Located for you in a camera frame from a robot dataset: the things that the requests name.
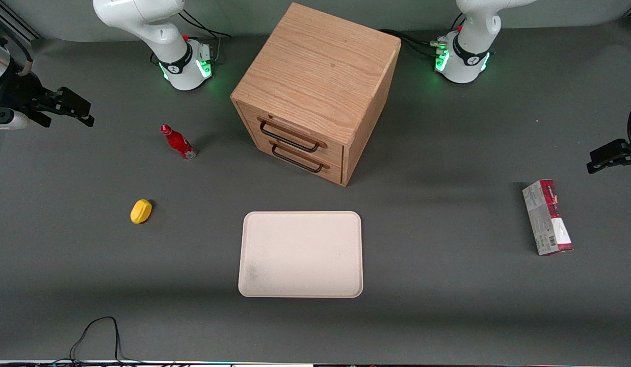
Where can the red coke bottle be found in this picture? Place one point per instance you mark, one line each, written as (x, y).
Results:
(179, 142)

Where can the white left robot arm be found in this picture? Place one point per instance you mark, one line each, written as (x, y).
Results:
(466, 61)

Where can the aluminium frame rail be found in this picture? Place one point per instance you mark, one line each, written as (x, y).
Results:
(12, 20)

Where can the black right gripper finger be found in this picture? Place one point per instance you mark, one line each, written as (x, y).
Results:
(41, 118)
(75, 104)

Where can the wooden drawer front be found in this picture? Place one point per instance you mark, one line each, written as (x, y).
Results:
(300, 130)
(315, 167)

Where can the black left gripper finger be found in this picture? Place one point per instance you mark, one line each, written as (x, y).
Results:
(612, 154)

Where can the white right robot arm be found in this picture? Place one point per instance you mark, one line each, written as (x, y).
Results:
(179, 65)

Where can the yellow toy lemon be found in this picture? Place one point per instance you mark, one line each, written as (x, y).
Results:
(140, 211)

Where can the wooden two-drawer cabinet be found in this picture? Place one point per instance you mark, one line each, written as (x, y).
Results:
(320, 66)

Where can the beige plastic tray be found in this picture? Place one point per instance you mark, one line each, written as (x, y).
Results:
(301, 254)

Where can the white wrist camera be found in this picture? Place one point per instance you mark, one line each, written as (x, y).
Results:
(7, 120)

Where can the red and white carton box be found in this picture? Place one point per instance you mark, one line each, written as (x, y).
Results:
(549, 219)

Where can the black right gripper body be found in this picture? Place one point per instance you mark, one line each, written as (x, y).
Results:
(21, 95)

